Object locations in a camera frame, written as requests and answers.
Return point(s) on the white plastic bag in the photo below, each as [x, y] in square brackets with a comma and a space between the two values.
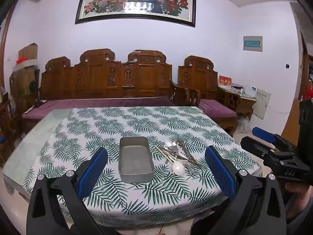
[243, 124]

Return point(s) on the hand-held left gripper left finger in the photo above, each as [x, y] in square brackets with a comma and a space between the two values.
[94, 169]

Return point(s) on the person's right hand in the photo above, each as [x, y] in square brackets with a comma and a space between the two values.
[297, 192]

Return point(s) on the framed floral painting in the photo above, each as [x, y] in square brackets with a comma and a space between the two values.
[137, 2]

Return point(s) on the short purple seat cushion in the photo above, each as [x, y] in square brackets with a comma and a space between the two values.
[215, 107]

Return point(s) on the red box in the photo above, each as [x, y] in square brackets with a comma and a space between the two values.
[225, 82]

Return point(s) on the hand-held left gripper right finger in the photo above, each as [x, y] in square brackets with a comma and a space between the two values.
[220, 169]

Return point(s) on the leaf-print tablecloth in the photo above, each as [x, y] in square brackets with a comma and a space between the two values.
[137, 200]

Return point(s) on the metal fork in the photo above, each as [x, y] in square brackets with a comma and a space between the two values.
[174, 145]

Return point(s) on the carved wooden armchair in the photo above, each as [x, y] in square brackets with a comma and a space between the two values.
[200, 78]

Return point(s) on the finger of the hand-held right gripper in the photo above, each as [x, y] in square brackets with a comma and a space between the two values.
[286, 166]
[264, 134]

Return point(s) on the white wall panel box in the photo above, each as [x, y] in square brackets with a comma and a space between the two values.
[253, 43]

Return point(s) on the person's right forearm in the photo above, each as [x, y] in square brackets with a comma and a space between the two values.
[304, 211]

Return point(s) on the large white soup spoon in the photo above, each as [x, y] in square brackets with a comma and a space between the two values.
[178, 169]

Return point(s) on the wooden side table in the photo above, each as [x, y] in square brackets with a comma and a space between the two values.
[240, 102]

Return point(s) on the beige wall cabinet door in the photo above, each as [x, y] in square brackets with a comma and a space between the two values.
[262, 104]

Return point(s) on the carved wooden sofa bench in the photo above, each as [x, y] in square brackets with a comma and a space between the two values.
[97, 78]

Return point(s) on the rectangular metal tray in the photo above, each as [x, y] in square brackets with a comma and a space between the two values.
[135, 159]

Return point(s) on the metal spoon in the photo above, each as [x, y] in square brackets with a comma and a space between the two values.
[189, 167]

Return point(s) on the white device box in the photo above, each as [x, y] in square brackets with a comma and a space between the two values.
[249, 90]

